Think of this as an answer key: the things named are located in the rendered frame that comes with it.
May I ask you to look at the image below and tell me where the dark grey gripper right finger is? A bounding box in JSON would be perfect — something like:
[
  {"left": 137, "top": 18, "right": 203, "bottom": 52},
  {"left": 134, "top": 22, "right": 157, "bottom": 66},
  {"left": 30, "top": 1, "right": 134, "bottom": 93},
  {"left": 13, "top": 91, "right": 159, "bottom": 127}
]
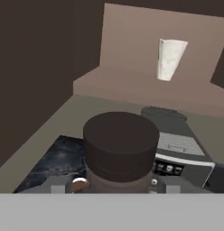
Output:
[{"left": 152, "top": 176, "right": 215, "bottom": 194}]

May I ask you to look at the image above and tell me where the small copper round knob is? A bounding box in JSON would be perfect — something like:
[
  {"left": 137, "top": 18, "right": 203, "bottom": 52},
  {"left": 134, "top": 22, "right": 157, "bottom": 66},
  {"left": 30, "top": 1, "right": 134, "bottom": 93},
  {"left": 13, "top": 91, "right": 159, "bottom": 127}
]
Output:
[{"left": 70, "top": 177, "right": 88, "bottom": 194}]

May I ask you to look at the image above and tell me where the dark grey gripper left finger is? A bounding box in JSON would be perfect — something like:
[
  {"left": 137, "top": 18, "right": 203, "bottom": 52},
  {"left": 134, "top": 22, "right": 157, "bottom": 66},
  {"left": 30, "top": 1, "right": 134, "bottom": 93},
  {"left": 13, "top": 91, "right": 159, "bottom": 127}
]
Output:
[{"left": 18, "top": 176, "right": 73, "bottom": 194}]

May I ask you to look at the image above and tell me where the grey coffee machine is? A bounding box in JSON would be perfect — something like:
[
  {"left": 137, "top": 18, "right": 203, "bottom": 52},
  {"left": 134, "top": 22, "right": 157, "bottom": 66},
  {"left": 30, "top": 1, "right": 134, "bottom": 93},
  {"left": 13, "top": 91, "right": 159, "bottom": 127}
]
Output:
[{"left": 140, "top": 106, "right": 217, "bottom": 189}]

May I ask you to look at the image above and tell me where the dark brown cabinet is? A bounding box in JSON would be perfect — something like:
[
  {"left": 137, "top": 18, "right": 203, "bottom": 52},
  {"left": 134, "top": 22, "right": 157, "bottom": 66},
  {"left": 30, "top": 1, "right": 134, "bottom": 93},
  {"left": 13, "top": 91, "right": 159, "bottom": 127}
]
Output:
[{"left": 0, "top": 0, "right": 107, "bottom": 171}]

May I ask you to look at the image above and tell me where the white paper towel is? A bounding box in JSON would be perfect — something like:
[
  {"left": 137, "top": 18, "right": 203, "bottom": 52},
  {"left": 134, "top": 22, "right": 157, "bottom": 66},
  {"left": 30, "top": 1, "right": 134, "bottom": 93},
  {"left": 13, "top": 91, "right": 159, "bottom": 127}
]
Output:
[{"left": 156, "top": 38, "right": 190, "bottom": 82}]

